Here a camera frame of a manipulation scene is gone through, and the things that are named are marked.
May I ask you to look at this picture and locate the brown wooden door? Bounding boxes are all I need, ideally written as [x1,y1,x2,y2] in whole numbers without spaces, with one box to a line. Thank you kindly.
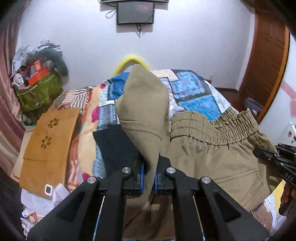
[239,1,290,123]

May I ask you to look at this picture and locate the wooden lap desk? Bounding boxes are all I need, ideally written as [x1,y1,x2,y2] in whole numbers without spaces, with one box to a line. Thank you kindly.
[20,108,79,199]

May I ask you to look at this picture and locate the right hand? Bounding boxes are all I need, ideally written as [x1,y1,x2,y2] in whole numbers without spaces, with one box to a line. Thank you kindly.
[278,182,295,216]

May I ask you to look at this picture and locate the blue patchwork bedspread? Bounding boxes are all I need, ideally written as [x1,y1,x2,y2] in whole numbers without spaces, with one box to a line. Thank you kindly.
[92,69,282,232]

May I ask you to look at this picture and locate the orange floral blanket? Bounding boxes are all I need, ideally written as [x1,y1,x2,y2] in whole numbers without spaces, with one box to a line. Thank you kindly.
[49,85,102,192]

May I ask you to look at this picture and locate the yellow curved headrest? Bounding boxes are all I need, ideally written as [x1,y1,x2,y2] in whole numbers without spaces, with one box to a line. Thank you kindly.
[112,55,151,77]

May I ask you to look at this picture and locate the white small device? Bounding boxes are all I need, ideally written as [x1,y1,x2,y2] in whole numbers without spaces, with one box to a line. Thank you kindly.
[44,184,54,197]

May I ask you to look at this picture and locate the green storage bag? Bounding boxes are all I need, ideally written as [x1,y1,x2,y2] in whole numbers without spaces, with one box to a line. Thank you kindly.
[16,72,63,112]

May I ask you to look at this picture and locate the black folded garment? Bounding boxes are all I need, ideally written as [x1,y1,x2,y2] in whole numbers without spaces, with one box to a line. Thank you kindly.
[92,125,142,179]

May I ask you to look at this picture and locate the orange box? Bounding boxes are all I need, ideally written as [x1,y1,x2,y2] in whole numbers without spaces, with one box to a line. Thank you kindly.
[28,60,49,86]

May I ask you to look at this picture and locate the white crumpled cloth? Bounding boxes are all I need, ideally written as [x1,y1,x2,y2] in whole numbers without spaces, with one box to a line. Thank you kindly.
[21,183,70,216]

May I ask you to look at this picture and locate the small wall monitor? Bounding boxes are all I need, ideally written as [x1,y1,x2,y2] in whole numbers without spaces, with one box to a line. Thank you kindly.
[116,1,154,25]

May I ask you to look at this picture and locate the khaki pants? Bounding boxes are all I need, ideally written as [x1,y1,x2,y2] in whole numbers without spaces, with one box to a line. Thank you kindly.
[115,65,281,240]

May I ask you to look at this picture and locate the striped pink curtain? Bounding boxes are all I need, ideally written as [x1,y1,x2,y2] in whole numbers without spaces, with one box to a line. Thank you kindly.
[1,14,25,175]

